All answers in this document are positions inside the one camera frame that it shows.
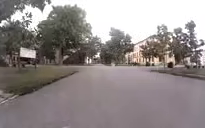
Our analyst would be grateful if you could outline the round dark tree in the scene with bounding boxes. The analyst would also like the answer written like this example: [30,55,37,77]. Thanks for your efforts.
[99,27,135,65]

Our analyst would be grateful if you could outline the pale building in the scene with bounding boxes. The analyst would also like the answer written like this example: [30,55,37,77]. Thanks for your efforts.
[183,49,205,68]

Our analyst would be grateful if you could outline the grey asphalt road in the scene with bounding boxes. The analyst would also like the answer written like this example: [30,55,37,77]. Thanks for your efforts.
[0,64,205,128]

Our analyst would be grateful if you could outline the white sign board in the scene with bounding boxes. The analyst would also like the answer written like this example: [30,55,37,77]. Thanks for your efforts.
[18,46,38,69]

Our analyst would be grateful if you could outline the large broad tree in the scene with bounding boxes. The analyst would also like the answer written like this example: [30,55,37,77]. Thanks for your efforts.
[36,4,103,66]

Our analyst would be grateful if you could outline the tall dark tree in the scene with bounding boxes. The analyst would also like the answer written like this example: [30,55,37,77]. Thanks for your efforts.
[0,0,52,67]

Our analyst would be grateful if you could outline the small dark bush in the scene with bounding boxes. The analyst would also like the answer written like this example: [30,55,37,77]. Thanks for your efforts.
[167,61,175,69]

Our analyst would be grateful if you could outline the yellow long building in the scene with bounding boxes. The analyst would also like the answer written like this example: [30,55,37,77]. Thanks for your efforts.
[124,34,176,67]

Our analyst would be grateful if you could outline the group of slender trees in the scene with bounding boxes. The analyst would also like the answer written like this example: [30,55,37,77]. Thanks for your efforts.
[139,20,205,68]

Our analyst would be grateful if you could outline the grass strip with kerb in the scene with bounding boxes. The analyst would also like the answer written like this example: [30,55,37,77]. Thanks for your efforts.
[151,66,205,82]

